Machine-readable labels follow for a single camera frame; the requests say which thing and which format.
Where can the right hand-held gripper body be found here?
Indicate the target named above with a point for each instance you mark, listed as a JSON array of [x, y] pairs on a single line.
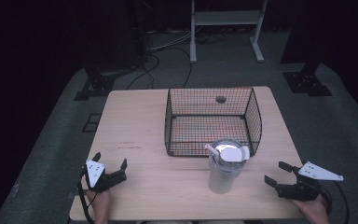
[[307, 183]]

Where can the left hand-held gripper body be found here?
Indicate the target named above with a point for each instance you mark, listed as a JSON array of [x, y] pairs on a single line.
[[98, 177]]

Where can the white tumbler cup with straw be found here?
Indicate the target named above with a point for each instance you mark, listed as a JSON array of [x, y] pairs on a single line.
[[225, 166]]

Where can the person's left hand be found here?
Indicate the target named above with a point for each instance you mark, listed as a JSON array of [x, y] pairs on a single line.
[[101, 203]]

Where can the person's right hand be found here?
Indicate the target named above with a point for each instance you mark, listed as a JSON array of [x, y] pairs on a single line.
[[312, 210]]

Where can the white metal stand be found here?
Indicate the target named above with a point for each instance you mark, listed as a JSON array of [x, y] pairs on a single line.
[[227, 28]]

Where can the black stand base plate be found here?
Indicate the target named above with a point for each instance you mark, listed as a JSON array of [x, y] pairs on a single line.
[[94, 88], [307, 82]]

